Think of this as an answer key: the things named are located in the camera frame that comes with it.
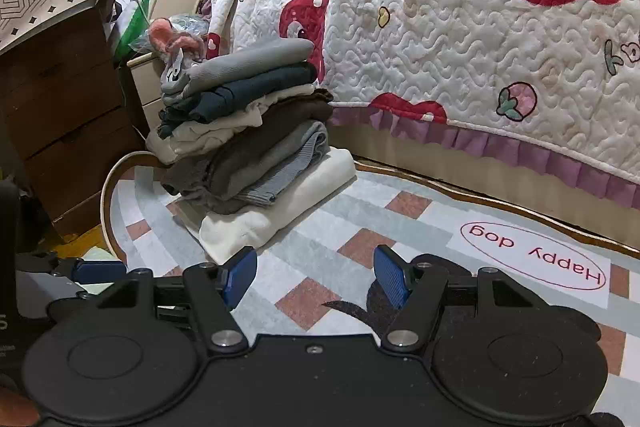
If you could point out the white quilted bear bed cover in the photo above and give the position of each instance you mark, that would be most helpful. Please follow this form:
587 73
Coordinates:
450 32

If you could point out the green plastic bag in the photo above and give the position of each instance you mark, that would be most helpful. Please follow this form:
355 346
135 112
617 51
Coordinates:
135 22

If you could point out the clear plastic bag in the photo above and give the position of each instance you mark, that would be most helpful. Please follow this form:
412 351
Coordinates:
192 24

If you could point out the grey ribbed shirt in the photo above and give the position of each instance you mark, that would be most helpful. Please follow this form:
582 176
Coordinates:
250 57

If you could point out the cream nightstand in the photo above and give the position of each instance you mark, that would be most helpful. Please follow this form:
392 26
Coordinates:
145 97

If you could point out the grey plush bunny toy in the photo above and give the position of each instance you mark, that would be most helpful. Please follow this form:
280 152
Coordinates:
170 38

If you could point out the checked printed floor rug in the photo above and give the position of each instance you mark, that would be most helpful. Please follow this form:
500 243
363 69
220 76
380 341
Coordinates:
350 217

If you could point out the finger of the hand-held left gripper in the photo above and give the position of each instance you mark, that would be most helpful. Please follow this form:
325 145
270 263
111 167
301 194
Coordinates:
100 272
60 294

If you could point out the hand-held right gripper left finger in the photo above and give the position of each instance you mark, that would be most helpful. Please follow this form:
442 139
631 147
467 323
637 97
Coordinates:
241 279

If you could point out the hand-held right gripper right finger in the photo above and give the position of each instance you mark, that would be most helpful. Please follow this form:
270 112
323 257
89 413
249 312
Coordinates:
391 279

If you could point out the brown wooden drawer cabinet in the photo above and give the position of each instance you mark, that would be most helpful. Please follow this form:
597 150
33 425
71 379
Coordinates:
65 107

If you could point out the person's left hand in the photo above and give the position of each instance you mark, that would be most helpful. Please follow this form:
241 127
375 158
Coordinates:
17 409

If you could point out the stack of folded clothes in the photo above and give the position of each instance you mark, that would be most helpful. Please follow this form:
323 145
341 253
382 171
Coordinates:
260 147

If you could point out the beige bed frame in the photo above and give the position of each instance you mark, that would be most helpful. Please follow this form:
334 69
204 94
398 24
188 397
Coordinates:
425 157

